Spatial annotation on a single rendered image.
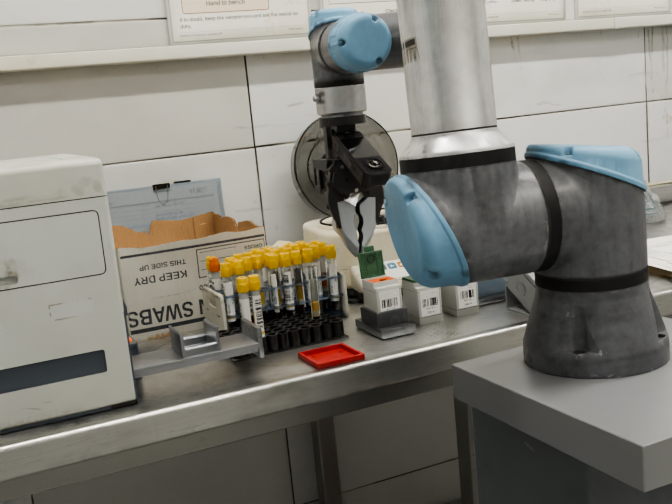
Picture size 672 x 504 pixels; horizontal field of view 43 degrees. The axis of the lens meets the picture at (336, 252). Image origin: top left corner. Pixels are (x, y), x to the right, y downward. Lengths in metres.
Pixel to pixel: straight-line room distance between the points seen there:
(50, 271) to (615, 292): 0.62
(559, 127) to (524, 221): 1.30
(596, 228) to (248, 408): 0.47
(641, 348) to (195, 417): 0.51
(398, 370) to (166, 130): 0.76
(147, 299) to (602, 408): 0.77
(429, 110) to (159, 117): 0.94
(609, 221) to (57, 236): 0.60
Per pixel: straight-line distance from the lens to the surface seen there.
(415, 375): 1.18
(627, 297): 0.91
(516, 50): 2.07
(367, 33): 1.16
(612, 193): 0.89
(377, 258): 1.28
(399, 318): 1.25
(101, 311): 1.05
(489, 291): 1.39
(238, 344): 1.13
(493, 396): 0.92
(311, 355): 1.18
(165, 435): 1.06
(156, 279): 1.37
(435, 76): 0.84
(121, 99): 1.69
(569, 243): 0.88
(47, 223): 1.03
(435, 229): 0.81
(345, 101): 1.27
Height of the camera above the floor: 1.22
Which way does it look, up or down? 10 degrees down
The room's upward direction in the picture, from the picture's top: 5 degrees counter-clockwise
